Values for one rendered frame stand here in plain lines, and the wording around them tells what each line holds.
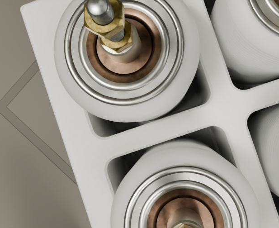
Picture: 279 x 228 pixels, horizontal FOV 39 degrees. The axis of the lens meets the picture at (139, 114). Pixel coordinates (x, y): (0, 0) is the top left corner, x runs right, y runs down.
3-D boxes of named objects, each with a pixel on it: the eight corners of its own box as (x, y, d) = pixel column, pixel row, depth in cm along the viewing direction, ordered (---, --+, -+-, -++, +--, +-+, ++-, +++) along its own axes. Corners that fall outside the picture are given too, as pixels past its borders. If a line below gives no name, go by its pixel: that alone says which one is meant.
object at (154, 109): (189, 121, 43) (201, 121, 25) (100, 121, 43) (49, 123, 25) (188, 31, 43) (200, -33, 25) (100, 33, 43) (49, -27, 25)
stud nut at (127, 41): (133, 53, 22) (131, 50, 21) (102, 54, 22) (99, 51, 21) (132, 17, 22) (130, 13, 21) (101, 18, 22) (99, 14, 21)
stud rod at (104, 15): (129, 49, 24) (109, 16, 16) (112, 50, 24) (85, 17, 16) (129, 33, 24) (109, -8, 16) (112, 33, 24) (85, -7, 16)
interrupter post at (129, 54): (143, 65, 25) (139, 57, 22) (106, 66, 25) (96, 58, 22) (143, 27, 25) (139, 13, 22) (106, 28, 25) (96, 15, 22)
